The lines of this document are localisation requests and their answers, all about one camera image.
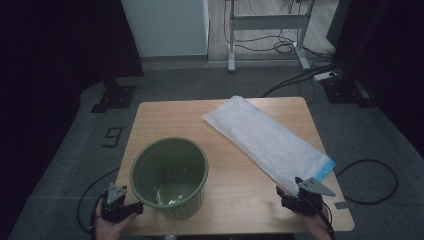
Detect white cabinet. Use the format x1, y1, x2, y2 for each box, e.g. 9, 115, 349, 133
120, 0, 210, 58

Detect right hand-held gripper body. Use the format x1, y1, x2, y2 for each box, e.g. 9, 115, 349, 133
288, 177, 337, 216

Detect white power strip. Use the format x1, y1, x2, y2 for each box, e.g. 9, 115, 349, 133
313, 70, 340, 82

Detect thick black floor cables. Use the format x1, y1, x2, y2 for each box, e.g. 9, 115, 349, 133
260, 49, 343, 98

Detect person's left hand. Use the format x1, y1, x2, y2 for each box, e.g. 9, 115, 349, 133
94, 199, 138, 240

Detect looped black floor cable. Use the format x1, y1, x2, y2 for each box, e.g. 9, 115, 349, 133
335, 158, 400, 205

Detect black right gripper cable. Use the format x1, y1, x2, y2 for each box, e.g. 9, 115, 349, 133
309, 196, 337, 240

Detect green ceramic pot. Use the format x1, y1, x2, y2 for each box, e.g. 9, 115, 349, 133
129, 136, 210, 221

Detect black stand base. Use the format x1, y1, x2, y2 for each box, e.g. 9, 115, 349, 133
90, 77, 138, 114
320, 77, 378, 108

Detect white plastic bag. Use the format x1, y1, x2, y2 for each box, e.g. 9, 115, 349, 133
202, 95, 337, 196

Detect coiled black cables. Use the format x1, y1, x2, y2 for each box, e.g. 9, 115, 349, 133
222, 0, 303, 55

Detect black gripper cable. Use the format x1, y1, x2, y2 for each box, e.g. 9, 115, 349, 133
309, 196, 337, 240
76, 167, 121, 234

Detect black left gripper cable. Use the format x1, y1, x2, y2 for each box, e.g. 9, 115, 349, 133
76, 167, 121, 234

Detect person's right hand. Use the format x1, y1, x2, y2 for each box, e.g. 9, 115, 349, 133
301, 203, 334, 240

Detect white-framed desk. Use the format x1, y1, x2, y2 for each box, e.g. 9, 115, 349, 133
225, 0, 316, 73

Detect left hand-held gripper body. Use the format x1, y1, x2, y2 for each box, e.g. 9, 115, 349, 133
100, 182, 134, 224

